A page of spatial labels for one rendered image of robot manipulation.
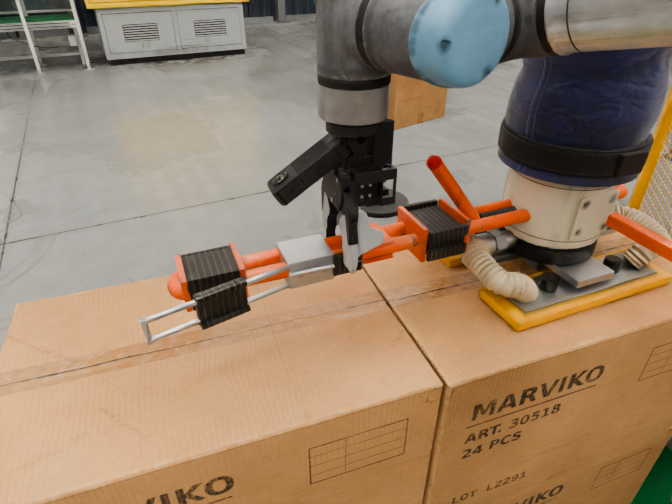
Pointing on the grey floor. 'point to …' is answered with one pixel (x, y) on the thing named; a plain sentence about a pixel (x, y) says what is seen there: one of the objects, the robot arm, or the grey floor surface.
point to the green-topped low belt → (41, 29)
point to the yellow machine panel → (168, 29)
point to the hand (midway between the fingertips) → (337, 253)
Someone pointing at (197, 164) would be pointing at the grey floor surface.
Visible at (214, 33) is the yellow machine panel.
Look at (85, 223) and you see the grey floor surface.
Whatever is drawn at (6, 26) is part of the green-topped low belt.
